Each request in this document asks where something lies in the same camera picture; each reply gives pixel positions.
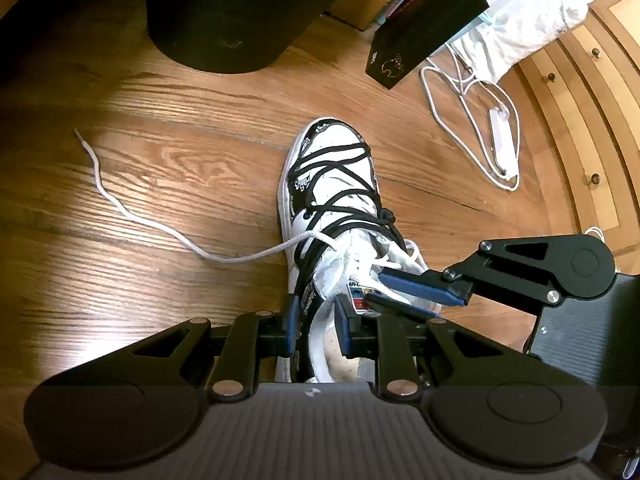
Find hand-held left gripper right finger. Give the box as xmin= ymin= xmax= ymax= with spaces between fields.
xmin=335 ymin=294 xmax=506 ymax=403

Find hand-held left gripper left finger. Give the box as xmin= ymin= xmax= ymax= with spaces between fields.
xmin=127 ymin=296 xmax=301 ymax=403

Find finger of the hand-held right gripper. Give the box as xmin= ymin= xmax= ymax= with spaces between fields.
xmin=364 ymin=293 xmax=445 ymax=321
xmin=377 ymin=236 xmax=578 ymax=307

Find white shoelace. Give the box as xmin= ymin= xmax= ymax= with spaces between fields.
xmin=74 ymin=129 xmax=426 ymax=386

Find white and black sneaker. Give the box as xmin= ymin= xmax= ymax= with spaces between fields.
xmin=276 ymin=117 xmax=443 ymax=391

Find white power strip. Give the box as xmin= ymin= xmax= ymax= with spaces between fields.
xmin=487 ymin=109 xmax=521 ymax=181

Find wooden dresser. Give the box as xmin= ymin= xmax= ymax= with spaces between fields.
xmin=515 ymin=0 xmax=640 ymax=261

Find white plastic bag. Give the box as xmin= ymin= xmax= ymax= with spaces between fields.
xmin=450 ymin=0 xmax=608 ymax=86

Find black trash bin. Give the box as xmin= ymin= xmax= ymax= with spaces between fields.
xmin=145 ymin=0 xmax=376 ymax=75

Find white power strip cable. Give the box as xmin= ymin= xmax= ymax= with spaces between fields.
xmin=419 ymin=35 xmax=523 ymax=193

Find black gift bag red handles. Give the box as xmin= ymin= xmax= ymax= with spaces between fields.
xmin=365 ymin=0 xmax=491 ymax=92

